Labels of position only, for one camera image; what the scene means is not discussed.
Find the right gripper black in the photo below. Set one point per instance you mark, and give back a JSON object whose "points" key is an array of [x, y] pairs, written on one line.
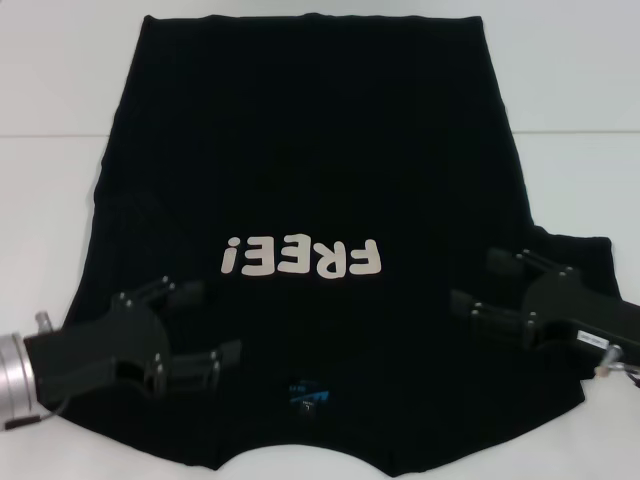
{"points": [[565, 305]]}

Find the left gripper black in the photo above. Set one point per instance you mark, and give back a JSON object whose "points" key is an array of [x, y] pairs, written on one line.
{"points": [[110, 345]]}

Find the black shirt with FREE print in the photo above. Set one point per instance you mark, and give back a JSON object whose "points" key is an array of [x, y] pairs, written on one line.
{"points": [[300, 150]]}

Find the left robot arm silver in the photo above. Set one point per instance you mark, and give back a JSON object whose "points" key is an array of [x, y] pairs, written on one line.
{"points": [[12, 375]]}

